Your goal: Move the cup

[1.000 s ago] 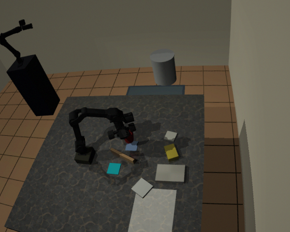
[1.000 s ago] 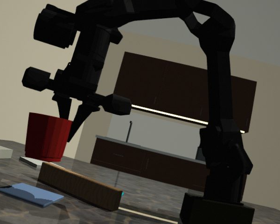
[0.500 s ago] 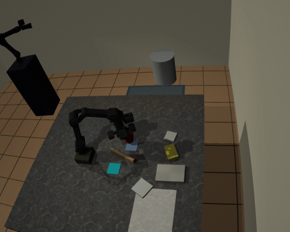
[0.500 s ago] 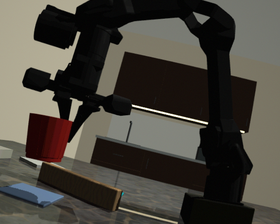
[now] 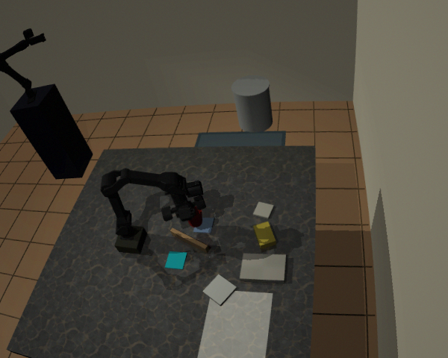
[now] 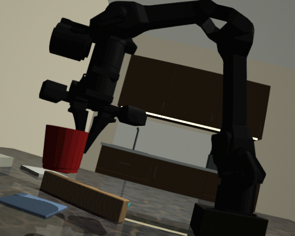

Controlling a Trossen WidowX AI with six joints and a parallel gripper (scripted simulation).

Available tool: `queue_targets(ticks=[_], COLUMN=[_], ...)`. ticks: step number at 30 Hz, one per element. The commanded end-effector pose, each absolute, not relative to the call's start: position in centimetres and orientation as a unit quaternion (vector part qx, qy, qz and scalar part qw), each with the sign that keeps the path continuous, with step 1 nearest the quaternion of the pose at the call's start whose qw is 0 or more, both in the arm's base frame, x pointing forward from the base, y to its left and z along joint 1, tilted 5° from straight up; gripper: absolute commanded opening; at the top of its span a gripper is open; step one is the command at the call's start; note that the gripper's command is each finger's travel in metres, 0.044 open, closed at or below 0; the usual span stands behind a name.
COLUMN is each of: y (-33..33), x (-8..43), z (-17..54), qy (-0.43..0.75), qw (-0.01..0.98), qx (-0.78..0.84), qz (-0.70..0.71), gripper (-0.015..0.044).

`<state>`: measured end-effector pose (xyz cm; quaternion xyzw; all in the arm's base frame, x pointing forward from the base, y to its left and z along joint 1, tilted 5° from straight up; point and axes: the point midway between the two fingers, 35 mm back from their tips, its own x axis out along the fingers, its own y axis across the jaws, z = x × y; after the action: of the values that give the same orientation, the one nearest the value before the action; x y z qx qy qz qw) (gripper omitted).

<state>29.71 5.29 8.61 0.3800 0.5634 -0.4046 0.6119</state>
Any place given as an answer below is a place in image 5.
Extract yellow rectangular block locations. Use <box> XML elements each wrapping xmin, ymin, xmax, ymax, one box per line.
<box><xmin>254</xmin><ymin>221</ymin><xmax>276</xmax><ymax>249</ymax></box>

